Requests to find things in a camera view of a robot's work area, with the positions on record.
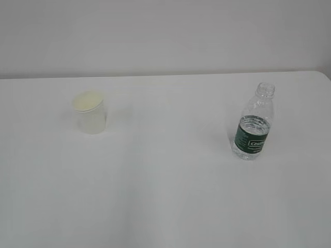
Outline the clear green-label water bottle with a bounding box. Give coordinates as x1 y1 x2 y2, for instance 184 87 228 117
232 82 275 160

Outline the white paper cup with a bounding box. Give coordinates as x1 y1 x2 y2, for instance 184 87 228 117
72 90 107 134

